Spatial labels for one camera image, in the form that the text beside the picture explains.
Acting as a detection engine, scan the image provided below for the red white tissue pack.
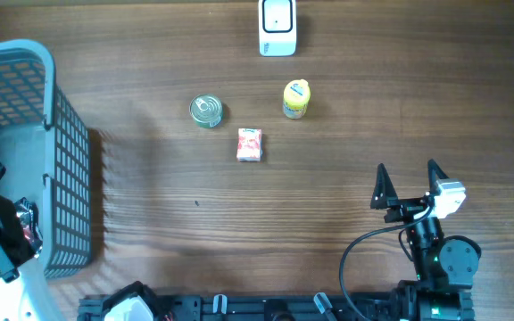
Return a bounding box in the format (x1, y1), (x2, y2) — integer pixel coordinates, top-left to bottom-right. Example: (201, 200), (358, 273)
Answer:
(236, 128), (262, 161)

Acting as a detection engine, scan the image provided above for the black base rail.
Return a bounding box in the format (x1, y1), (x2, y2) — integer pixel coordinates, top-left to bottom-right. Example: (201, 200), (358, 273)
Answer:
(77, 282), (476, 321)

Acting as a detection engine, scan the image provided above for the green tin can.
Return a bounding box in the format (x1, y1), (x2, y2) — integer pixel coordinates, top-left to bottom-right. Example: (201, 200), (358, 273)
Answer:
(189, 94), (224, 128)

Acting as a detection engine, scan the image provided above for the grey plastic shopping basket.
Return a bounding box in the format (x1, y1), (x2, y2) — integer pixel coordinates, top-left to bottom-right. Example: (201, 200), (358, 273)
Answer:
(0, 39), (91, 279)

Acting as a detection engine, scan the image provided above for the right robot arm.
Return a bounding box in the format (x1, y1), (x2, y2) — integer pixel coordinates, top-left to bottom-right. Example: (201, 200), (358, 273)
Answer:
(370, 160), (482, 321)

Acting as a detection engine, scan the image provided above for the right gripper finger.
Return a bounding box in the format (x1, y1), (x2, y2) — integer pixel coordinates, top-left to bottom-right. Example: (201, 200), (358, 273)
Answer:
(427, 159), (448, 194)
(370, 163), (397, 210)

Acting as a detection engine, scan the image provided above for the yellow bottle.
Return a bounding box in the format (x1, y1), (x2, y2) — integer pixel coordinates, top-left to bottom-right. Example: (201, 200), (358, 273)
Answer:
(283, 79), (311, 119)

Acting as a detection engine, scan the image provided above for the black red snack packet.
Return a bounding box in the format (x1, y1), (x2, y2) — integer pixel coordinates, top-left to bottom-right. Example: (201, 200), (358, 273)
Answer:
(14, 198), (43, 258)

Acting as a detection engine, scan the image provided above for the white barcode scanner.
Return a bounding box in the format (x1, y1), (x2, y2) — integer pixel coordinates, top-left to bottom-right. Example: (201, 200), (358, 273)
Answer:
(258, 0), (297, 57)

